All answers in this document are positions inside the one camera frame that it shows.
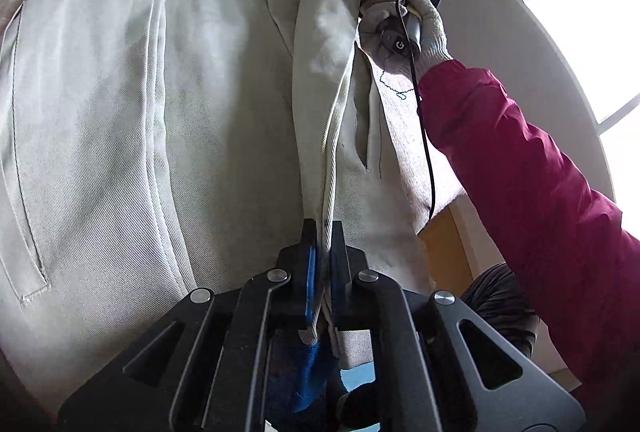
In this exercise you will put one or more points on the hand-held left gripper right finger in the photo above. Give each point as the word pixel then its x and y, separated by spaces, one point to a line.
pixel 340 272

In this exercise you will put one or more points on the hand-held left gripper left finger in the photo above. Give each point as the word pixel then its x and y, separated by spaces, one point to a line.
pixel 311 277

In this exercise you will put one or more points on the white and blue work jacket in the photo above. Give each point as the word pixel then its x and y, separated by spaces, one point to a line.
pixel 150 112

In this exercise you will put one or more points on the person's right forearm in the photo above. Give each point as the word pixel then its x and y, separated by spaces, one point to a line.
pixel 500 152

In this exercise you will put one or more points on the person's right hand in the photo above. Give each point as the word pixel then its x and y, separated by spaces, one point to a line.
pixel 435 37

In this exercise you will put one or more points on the person's leg in striped pants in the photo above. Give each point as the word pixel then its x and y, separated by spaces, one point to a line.
pixel 500 302

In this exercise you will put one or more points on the window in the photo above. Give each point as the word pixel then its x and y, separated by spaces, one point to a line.
pixel 575 22

